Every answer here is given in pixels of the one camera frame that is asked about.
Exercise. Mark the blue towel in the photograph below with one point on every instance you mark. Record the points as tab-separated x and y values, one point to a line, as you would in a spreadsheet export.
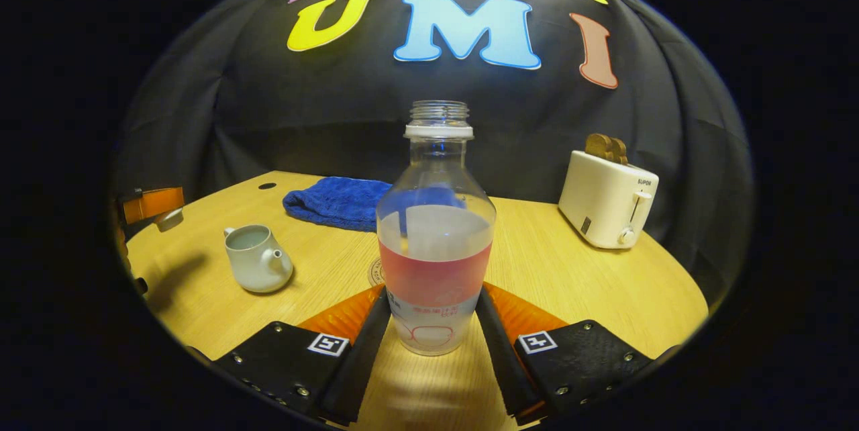
335	203

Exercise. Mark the white ceramic teacup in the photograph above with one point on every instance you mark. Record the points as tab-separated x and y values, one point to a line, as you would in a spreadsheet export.
255	266

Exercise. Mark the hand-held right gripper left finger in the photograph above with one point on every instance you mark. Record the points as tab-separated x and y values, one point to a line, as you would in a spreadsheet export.
359	364

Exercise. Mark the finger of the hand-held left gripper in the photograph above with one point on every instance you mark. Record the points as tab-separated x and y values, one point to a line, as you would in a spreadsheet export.
153	205

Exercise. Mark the brown toast slice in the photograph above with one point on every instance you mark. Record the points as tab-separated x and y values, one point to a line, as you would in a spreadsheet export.
598	147
620	152

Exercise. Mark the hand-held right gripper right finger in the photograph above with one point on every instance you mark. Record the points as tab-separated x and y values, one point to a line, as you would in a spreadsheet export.
500	364

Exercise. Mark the white toaster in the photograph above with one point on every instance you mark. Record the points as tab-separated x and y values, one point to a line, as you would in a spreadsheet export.
600	199

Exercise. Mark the clear water bottle pink label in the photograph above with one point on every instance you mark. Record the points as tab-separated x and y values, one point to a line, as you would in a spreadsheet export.
436	270

